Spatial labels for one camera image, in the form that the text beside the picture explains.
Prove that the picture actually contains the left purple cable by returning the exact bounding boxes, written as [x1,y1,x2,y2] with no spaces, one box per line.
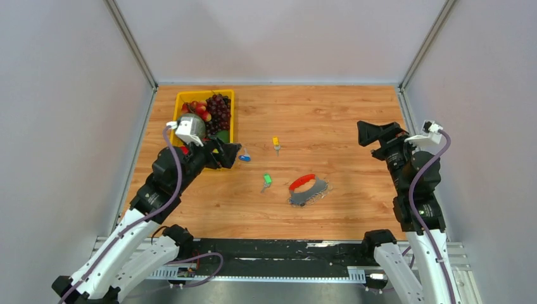
[58,125,184,304]

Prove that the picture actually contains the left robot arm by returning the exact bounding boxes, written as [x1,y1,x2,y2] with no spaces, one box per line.
[52,137,241,303]

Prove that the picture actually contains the yellow key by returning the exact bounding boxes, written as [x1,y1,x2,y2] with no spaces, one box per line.
[272,137,281,156]

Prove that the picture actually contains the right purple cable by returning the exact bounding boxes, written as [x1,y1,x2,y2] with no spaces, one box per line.
[407,130,457,304]

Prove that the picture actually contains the red peaches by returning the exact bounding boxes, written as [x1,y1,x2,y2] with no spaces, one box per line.
[181,101,212,122]

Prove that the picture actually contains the green avocado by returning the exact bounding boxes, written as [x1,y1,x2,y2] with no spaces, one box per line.
[215,130,231,143]

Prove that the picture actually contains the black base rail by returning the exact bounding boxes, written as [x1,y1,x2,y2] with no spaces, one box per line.
[92,237,471,290]

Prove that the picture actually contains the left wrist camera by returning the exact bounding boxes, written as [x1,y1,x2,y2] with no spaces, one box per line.
[166,113,206,146]

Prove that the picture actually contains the yellow plastic tray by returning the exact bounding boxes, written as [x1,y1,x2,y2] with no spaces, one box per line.
[172,89,236,143]

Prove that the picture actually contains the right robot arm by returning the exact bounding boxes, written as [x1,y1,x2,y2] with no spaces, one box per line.
[357,120,460,303]

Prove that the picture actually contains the red handled key organizer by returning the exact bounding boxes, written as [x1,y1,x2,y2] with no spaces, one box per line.
[287,174,332,208]

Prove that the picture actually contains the blue key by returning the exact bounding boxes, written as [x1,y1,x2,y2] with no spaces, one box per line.
[238,148,251,162]

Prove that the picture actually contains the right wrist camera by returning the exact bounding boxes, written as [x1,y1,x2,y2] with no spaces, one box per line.
[405,120,443,148]

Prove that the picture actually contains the purple cable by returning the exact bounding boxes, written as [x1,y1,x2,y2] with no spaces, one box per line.
[58,125,184,304]
[407,130,457,304]

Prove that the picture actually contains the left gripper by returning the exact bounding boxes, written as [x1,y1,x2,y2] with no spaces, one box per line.
[174,134,241,193]

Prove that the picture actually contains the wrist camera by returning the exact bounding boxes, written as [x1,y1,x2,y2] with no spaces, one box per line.
[405,120,443,148]
[166,113,206,146]

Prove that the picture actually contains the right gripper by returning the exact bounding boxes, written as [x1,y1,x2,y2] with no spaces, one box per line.
[355,120,421,194]

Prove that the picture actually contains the dark purple grapes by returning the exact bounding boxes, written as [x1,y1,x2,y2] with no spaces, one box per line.
[205,94,231,136]

